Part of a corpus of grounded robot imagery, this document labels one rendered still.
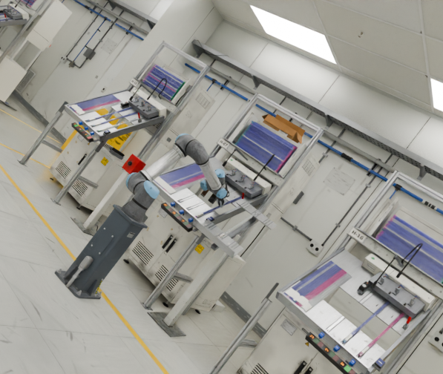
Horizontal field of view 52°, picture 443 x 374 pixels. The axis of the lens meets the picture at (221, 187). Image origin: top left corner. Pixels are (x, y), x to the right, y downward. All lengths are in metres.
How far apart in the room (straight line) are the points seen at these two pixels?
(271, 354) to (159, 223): 1.43
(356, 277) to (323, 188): 2.10
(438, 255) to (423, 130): 2.24
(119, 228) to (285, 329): 1.32
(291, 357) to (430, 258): 1.11
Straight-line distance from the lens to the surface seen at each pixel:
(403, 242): 3.31
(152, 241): 3.89
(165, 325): 3.36
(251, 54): 6.46
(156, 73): 4.89
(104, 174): 4.50
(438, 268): 3.26
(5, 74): 7.38
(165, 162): 2.93
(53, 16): 7.38
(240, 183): 3.69
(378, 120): 5.39
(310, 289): 3.03
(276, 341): 3.27
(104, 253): 2.82
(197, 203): 3.50
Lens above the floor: 1.04
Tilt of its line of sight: level
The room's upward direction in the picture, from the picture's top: 37 degrees clockwise
